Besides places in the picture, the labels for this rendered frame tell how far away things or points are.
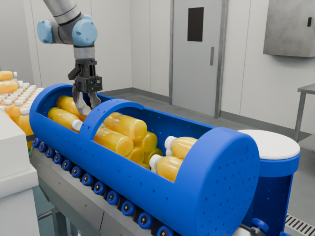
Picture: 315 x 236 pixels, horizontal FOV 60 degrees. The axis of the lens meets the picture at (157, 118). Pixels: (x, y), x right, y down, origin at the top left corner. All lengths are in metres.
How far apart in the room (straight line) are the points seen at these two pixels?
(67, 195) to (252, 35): 3.73
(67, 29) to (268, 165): 0.79
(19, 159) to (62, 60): 5.15
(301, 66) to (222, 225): 3.49
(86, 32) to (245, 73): 3.77
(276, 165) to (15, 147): 0.81
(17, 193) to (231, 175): 0.49
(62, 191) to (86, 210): 0.18
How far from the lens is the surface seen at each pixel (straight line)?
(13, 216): 0.74
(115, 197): 0.87
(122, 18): 6.43
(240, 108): 4.58
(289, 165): 1.08
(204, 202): 0.59
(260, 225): 0.80
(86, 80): 1.02
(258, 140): 1.16
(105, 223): 0.93
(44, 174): 1.29
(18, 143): 0.67
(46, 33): 0.95
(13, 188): 0.69
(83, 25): 0.84
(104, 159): 0.77
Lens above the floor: 1.45
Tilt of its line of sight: 18 degrees down
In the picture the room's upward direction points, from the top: straight up
